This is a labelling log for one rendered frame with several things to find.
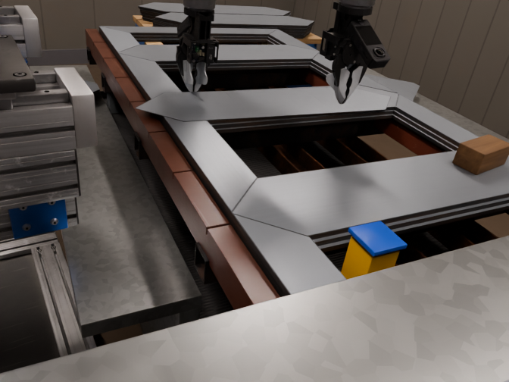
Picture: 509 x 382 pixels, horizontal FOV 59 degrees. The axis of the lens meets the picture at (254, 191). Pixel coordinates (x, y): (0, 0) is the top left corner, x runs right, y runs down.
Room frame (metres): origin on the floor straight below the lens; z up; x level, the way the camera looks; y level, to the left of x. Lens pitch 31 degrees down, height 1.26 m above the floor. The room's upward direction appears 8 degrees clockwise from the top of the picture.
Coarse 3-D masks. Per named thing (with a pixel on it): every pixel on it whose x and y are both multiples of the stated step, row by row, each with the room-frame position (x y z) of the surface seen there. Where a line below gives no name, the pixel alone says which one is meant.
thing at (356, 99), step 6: (330, 90) 1.29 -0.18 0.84; (354, 96) 1.27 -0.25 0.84; (360, 96) 1.28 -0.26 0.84; (348, 102) 1.21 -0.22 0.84; (354, 102) 1.22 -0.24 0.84; (360, 102) 1.22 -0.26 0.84; (366, 102) 1.23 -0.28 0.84; (372, 102) 1.24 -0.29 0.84; (360, 108) 1.17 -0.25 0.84; (366, 108) 1.18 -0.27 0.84; (372, 108) 1.19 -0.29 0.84; (378, 108) 1.19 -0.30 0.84
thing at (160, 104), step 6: (156, 96) 1.06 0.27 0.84; (162, 96) 1.06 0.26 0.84; (150, 102) 1.01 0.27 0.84; (156, 102) 1.02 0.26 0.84; (162, 102) 1.02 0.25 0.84; (168, 102) 1.03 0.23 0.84; (150, 108) 0.98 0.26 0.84; (156, 108) 0.98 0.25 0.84; (162, 108) 0.99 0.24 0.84; (168, 108) 0.99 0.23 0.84; (174, 108) 1.00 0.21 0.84; (162, 114) 0.95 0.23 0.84; (168, 114) 0.96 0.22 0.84; (174, 114) 0.96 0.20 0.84; (180, 120) 0.94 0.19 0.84
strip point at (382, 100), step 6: (354, 90) 1.33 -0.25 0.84; (360, 90) 1.33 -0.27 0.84; (366, 96) 1.28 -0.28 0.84; (372, 96) 1.29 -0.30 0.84; (378, 96) 1.30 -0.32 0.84; (384, 96) 1.31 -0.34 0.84; (390, 96) 1.31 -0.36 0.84; (378, 102) 1.24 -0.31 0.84; (384, 102) 1.25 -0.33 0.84; (384, 108) 1.20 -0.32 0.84
